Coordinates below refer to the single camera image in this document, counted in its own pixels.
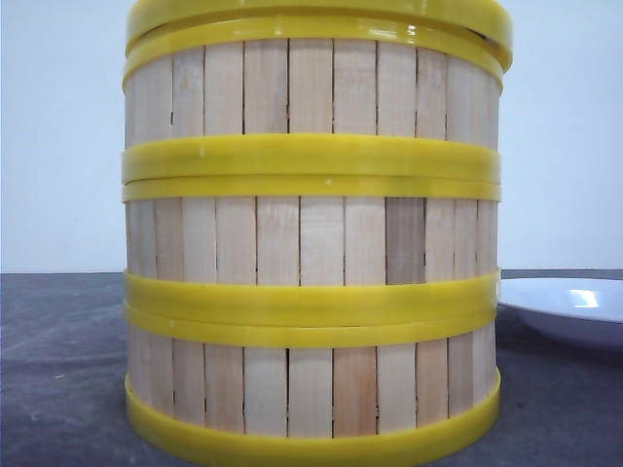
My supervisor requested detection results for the bamboo steamer basket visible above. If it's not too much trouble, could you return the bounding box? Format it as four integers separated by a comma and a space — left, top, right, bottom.
121, 174, 502, 328
125, 325, 500, 466
122, 17, 502, 200

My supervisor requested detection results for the white plate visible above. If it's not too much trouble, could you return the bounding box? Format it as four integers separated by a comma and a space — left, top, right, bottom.
498, 277, 622, 351

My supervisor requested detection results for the woven bamboo steamer lid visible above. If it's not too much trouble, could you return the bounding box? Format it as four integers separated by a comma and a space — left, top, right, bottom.
125, 0, 515, 67

